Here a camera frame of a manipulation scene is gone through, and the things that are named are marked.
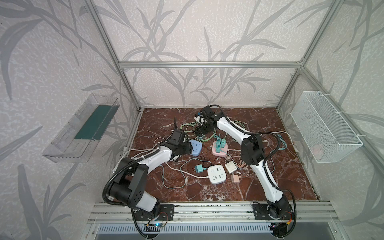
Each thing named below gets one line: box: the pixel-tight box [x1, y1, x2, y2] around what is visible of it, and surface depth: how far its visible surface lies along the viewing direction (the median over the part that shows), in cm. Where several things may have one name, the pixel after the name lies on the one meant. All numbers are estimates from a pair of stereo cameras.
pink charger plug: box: [230, 174, 240, 183], surface depth 85 cm
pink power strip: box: [212, 141, 228, 157], surface depth 95 cm
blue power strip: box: [189, 139, 203, 157], surface depth 96 cm
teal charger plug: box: [194, 164, 204, 173], surface depth 88 cm
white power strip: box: [207, 164, 227, 185], surface depth 86 cm
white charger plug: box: [225, 161, 238, 173], surface depth 88 cm
